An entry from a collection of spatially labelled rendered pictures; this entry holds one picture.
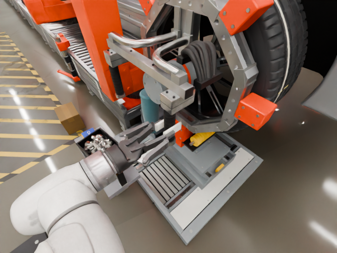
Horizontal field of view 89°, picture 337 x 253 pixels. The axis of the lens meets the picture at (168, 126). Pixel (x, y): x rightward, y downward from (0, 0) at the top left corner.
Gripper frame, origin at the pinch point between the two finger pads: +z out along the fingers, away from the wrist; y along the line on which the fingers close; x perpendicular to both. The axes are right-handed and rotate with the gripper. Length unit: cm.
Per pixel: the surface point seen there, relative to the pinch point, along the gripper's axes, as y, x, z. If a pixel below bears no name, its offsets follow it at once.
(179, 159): -18, -68, 25
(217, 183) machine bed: 12, -75, 36
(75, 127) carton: -109, -78, -20
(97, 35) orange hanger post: -60, 9, 7
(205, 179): 6, -68, 28
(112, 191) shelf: -12.4, -38.0, -23.3
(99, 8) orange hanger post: -60, 19, 11
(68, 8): -253, -20, 47
